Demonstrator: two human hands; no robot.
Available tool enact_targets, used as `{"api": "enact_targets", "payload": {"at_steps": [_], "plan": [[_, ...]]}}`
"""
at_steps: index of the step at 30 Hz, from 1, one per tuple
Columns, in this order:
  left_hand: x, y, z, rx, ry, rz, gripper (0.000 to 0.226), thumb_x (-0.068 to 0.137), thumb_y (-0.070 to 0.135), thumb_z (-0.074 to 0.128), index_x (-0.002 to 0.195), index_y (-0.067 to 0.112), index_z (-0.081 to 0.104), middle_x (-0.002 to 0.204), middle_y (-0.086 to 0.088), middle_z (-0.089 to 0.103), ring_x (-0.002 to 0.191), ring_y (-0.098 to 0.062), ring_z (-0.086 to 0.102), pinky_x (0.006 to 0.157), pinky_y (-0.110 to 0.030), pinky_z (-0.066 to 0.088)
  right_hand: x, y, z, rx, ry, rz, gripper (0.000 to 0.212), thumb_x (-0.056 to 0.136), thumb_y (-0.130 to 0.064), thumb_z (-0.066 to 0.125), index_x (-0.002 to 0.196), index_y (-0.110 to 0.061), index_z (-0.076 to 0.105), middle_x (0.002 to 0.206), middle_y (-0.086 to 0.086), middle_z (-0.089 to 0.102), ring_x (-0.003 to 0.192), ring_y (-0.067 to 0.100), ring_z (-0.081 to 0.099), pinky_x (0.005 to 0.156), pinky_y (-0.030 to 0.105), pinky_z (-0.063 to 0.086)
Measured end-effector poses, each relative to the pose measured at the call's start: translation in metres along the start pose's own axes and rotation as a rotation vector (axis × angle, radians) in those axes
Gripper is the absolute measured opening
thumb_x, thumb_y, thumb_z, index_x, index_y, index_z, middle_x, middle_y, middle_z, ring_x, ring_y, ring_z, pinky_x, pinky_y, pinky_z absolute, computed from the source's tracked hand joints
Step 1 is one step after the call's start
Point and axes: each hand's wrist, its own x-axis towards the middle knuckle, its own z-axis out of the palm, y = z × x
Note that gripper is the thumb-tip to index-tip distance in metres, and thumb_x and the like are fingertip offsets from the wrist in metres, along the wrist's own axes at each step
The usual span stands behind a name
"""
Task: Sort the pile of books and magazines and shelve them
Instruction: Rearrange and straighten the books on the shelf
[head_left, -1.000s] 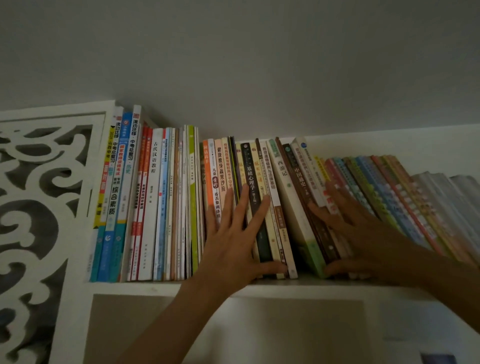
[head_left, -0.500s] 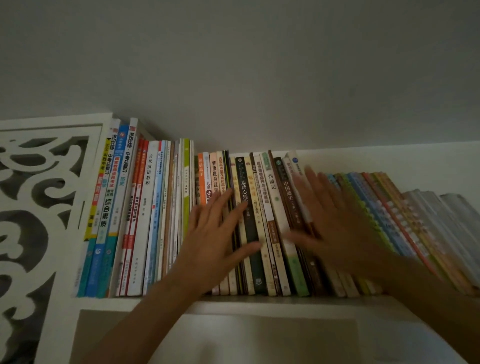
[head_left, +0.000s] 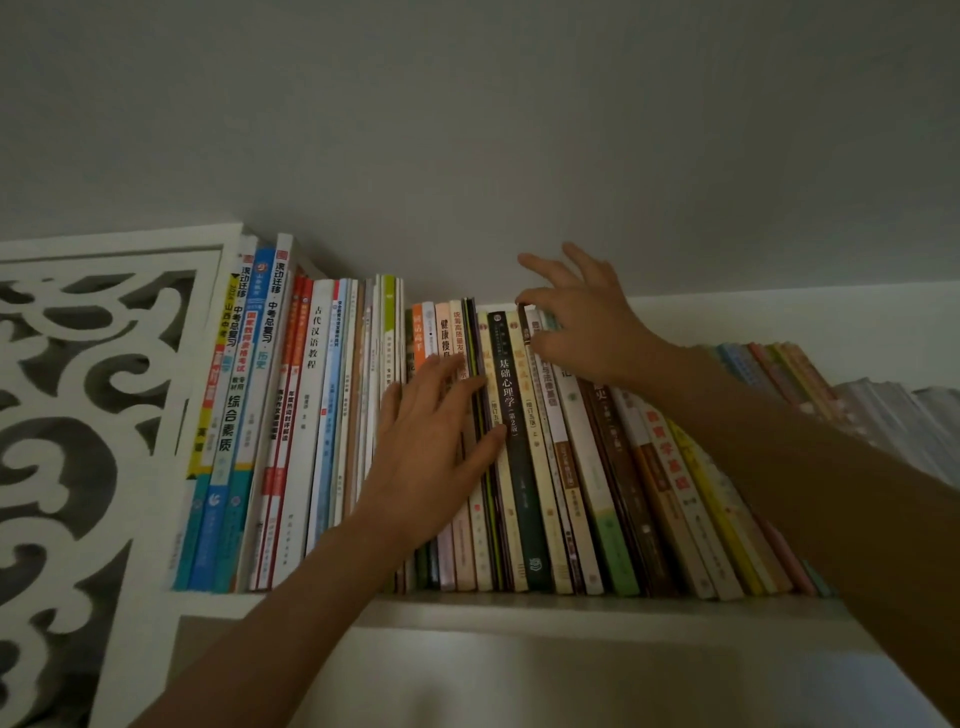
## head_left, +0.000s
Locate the person's right hand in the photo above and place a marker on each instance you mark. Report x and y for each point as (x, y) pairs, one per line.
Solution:
(607, 330)

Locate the person's left hand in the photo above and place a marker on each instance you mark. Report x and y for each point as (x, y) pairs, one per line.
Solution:
(420, 480)

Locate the row of shelved books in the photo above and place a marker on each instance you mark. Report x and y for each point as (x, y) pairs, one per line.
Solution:
(300, 450)

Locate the white bookshelf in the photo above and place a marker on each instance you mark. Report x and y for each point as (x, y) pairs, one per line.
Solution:
(600, 611)

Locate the person's right forearm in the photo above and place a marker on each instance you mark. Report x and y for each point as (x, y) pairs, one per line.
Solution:
(825, 487)

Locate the person's left forearm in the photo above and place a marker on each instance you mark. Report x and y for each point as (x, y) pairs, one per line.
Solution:
(270, 637)

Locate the white carved lattice panel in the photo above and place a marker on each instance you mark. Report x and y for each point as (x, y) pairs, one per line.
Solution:
(112, 240)

